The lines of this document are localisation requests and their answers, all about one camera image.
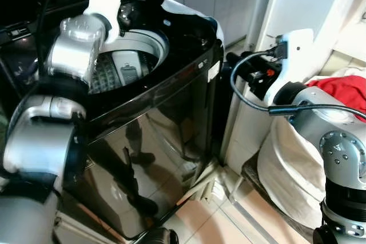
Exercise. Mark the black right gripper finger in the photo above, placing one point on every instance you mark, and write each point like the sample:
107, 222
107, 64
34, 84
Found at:
234, 58

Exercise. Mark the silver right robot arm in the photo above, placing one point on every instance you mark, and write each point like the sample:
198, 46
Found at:
343, 147

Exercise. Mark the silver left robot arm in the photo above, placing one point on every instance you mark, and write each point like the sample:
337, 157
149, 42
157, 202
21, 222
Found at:
68, 44

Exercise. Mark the black top-load washing machine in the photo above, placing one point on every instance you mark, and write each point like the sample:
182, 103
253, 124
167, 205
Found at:
160, 124

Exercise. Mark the red garment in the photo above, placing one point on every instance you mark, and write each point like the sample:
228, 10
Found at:
343, 91

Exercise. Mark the white laundry basket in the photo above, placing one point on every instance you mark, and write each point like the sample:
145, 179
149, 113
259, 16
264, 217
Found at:
289, 164

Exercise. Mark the steel washer drum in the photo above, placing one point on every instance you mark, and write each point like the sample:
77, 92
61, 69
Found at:
128, 64

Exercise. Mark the black robot foot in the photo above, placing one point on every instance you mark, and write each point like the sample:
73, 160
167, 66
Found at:
157, 236

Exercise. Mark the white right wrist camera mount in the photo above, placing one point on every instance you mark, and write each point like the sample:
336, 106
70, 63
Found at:
296, 52

